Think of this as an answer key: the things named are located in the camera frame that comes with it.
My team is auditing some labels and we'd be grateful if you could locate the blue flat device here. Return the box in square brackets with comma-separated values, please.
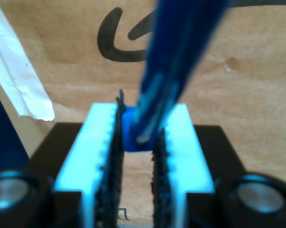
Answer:
[0, 80, 31, 171]

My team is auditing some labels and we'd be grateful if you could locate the brown paper mailer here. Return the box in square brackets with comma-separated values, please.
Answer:
[0, 0, 286, 228]

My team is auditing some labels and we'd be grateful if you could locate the blue network cable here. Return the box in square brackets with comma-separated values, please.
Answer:
[122, 0, 231, 152]

